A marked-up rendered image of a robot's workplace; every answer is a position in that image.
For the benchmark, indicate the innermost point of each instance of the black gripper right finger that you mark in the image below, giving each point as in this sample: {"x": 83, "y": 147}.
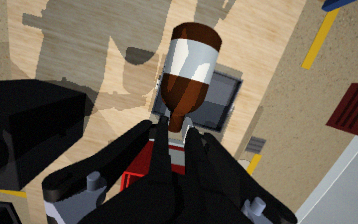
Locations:
{"x": 243, "y": 191}

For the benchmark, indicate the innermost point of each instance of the brown glass bottle with white label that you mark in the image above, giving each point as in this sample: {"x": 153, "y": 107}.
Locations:
{"x": 190, "y": 63}

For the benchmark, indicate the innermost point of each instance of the red divided crate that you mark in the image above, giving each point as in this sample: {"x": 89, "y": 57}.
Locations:
{"x": 140, "y": 164}

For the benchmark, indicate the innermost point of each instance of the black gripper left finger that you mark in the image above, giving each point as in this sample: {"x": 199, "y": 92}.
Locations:
{"x": 72, "y": 192}

